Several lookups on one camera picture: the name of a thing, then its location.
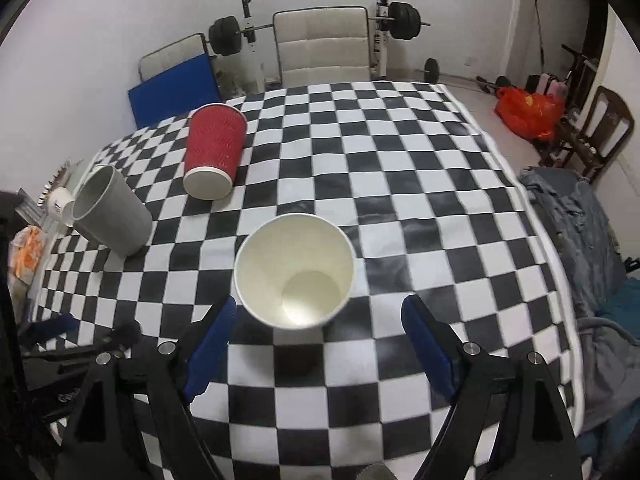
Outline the white paper cup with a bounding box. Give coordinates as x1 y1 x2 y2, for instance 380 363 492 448
233 214 356 330

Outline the black white checkered tablecloth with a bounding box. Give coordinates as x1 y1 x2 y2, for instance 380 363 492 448
30 79 586 480

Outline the dark wooden chair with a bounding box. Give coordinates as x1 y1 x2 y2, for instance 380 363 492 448
540 86 634 184

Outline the grey ribbed paper cup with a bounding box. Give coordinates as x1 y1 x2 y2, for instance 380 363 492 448
72 166 152 259

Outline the red ribbed paper cup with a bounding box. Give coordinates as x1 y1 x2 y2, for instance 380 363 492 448
183 103 248 200

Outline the orange snack packet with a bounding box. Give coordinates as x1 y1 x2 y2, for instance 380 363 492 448
9 226 47 284

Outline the white padded chair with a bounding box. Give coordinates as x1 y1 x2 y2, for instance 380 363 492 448
274 32 371 89

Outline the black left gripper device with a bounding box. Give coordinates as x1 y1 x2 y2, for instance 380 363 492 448
17 313 141 424

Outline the small black dumbbell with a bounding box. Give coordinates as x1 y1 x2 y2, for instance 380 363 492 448
420 58 440 84

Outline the white barbell rack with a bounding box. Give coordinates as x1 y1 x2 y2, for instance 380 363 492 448
373 0 390 80

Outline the grey blanket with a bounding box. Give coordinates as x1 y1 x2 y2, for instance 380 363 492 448
518 167 639 471

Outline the orange plastic bag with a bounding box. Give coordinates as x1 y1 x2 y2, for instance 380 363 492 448
495 87 564 142

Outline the small white cup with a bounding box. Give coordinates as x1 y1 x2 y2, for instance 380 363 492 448
47 186 75 226

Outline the barbell with black plates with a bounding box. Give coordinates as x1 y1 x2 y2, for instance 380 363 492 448
207 1 431 56

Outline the blue folded mat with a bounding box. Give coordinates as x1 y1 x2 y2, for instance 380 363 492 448
128 54 222 129

